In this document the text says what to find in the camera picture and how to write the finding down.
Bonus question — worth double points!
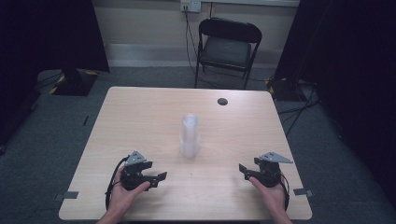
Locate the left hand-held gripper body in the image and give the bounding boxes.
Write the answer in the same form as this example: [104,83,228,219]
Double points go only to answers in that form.
[120,150,153,191]

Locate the black folding chair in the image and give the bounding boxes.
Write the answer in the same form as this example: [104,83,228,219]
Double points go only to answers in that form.
[194,17,263,91]

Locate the black stand base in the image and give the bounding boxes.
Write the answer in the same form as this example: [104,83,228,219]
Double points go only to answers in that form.
[49,68,99,97]
[266,76,308,103]

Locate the white wall socket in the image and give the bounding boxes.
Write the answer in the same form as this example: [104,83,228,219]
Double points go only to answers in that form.
[180,0,203,13]

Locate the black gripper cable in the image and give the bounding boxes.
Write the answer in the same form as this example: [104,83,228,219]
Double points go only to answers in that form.
[105,156,129,211]
[279,173,290,211]

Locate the grey tape strip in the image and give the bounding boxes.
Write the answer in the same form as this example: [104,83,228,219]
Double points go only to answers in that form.
[292,188,314,198]
[54,190,79,202]

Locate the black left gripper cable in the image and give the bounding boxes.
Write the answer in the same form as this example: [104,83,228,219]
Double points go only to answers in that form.
[105,156,129,211]

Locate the black curtain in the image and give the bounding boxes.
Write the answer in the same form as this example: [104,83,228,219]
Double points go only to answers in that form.
[274,0,396,207]
[0,0,110,147]

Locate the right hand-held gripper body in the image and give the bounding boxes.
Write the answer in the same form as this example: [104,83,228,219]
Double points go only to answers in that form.
[256,151,293,189]

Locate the person's right hand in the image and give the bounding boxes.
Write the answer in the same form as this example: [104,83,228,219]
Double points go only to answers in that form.
[248,176,288,216]

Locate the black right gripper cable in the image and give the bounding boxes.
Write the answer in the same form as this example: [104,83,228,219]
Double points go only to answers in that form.
[279,173,290,211]

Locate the person's left hand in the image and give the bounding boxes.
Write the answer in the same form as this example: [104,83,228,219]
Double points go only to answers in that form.
[106,169,151,216]

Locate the stack of clear plastic cups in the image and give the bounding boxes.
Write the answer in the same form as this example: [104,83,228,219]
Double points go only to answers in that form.
[179,113,201,159]

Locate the black floor cables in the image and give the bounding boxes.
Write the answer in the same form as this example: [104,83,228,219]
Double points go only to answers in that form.
[276,81,322,138]

